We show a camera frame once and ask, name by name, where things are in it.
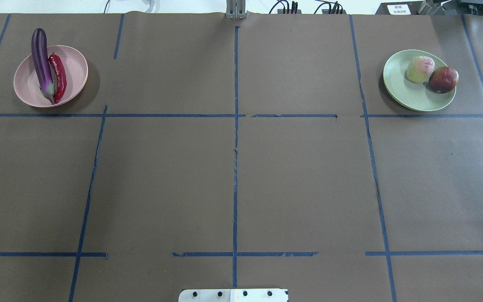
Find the black power strip left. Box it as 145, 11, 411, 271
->
269, 0, 302, 15

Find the black box with label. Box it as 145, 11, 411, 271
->
375, 0, 423, 16

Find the red green pomegranate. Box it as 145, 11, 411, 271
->
428, 66, 459, 94

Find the pale pink peach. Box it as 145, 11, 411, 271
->
406, 56, 435, 83

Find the black power strip right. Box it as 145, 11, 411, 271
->
317, 1, 346, 15

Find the white metal bracket plate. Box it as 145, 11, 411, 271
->
178, 288, 289, 302

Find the purple eggplant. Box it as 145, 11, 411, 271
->
31, 28, 55, 104

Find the black power strip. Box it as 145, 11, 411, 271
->
269, 0, 302, 15
317, 1, 346, 15

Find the pink plate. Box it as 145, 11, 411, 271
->
13, 45, 88, 108

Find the red chili pepper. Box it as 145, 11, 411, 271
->
49, 53, 67, 104

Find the grey aluminium post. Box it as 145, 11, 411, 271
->
226, 0, 247, 20

